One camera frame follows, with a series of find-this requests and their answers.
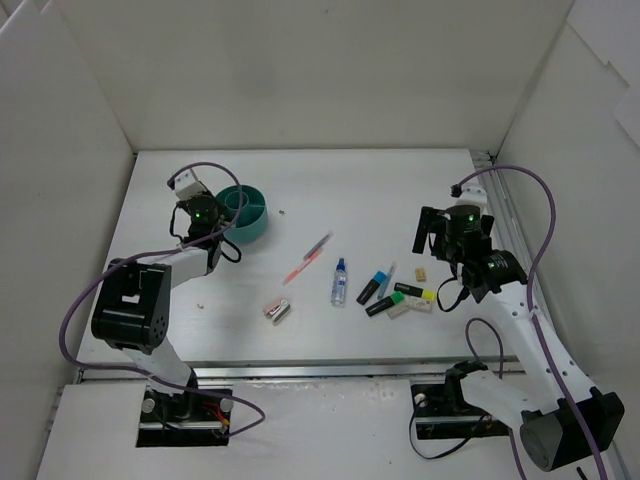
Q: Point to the aluminium right rail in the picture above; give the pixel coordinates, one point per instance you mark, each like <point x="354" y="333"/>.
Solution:
<point x="491" y="174"/>

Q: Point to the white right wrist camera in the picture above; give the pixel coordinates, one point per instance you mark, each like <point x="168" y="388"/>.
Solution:
<point x="470" y="194"/>

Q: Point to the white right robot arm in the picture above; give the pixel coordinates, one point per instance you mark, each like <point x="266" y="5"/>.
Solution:
<point x="563" y="417"/>

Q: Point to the white eraser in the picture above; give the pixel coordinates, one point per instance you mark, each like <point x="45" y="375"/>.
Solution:
<point x="418" y="304"/>
<point x="397" y="310"/>

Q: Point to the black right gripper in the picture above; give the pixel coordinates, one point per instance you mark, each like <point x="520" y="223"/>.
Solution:
<point x="439" y="230"/>

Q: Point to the aluminium rail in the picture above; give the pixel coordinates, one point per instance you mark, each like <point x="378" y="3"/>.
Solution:
<point x="491" y="174"/>
<point x="270" y="371"/>

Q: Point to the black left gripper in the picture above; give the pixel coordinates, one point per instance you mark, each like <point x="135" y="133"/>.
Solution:
<point x="201" y="207"/>

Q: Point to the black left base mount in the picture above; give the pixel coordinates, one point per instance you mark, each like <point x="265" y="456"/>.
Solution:
<point x="183" y="421"/>

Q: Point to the blue cap black highlighter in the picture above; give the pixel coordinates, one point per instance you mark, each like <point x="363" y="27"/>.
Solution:
<point x="371" y="287"/>

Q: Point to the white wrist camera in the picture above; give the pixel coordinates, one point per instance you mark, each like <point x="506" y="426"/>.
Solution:
<point x="470" y="194"/>
<point x="186" y="185"/>

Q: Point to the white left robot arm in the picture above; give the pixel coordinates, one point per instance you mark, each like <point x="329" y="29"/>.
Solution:
<point x="133" y="307"/>

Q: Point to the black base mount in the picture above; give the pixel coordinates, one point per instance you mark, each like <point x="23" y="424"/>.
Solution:
<point x="437" y="419"/>
<point x="183" y="421"/>

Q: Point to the aluminium front rail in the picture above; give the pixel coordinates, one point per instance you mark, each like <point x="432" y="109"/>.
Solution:
<point x="270" y="371"/>

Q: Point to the white eraser left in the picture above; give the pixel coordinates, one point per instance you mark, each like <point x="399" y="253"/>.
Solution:
<point x="397" y="310"/>

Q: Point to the pink mini stapler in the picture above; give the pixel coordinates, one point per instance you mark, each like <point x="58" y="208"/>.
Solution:
<point x="277" y="310"/>

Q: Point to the light blue pen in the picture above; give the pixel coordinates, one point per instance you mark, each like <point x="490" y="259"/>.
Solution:
<point x="384" y="285"/>

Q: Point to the yellow cap black highlighter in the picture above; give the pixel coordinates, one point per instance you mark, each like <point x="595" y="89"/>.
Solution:
<point x="415" y="291"/>

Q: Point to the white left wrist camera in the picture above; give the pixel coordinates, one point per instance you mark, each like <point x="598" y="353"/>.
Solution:
<point x="186" y="185"/>

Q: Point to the long orange highlighter pen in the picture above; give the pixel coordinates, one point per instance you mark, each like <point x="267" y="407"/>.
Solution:
<point x="292" y="275"/>

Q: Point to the clear blue spray bottle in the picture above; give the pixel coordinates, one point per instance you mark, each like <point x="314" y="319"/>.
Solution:
<point x="339" y="285"/>

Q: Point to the white eraser right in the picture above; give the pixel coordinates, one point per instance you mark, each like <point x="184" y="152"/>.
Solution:
<point x="418" y="304"/>

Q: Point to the green cap black highlighter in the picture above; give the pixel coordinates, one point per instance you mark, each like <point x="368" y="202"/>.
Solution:
<point x="385" y="304"/>

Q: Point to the small wooden block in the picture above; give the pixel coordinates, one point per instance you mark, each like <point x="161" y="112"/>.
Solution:
<point x="420" y="275"/>

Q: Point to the teal round desk organizer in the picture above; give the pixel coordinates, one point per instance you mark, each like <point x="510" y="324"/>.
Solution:
<point x="253" y="219"/>

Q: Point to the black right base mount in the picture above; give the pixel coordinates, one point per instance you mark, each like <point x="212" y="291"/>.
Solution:
<point x="437" y="419"/>

